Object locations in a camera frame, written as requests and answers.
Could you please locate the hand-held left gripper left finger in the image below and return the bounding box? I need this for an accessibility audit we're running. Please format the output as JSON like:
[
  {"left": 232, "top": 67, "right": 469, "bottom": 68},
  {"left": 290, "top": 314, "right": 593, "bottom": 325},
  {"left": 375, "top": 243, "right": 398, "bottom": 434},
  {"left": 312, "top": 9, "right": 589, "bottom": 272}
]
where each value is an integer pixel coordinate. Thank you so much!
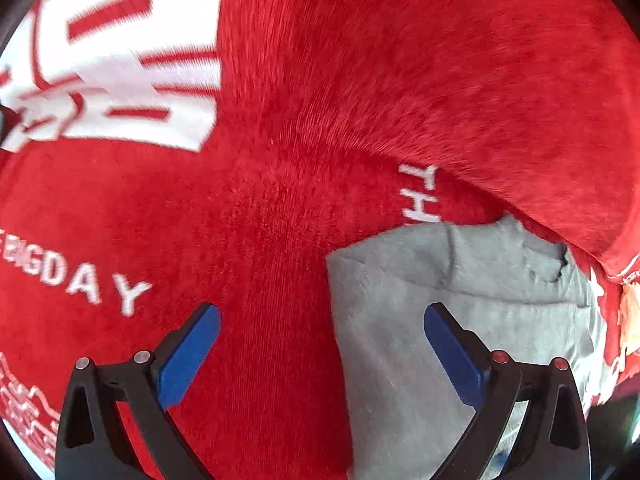
[{"left": 55, "top": 302, "right": 223, "bottom": 480}]

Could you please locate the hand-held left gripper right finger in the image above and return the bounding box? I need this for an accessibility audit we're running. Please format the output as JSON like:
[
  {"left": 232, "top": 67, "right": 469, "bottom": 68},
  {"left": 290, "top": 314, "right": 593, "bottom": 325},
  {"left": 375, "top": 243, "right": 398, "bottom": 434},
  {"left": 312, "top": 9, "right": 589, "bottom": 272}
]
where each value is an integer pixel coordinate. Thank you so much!
[{"left": 422, "top": 302, "right": 592, "bottom": 480}]

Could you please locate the grey fleece garment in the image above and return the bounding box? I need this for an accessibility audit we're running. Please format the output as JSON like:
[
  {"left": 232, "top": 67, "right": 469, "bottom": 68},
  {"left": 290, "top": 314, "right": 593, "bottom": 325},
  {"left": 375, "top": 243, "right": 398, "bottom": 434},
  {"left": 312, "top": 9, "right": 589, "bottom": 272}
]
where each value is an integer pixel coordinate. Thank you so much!
[{"left": 325, "top": 214, "right": 609, "bottom": 480}]

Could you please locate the red printed blanket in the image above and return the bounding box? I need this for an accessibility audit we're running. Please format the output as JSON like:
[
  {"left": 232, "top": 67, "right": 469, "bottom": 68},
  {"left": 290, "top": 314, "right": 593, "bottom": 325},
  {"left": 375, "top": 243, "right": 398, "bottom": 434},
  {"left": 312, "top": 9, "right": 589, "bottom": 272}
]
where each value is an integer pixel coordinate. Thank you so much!
[{"left": 0, "top": 0, "right": 640, "bottom": 478}]

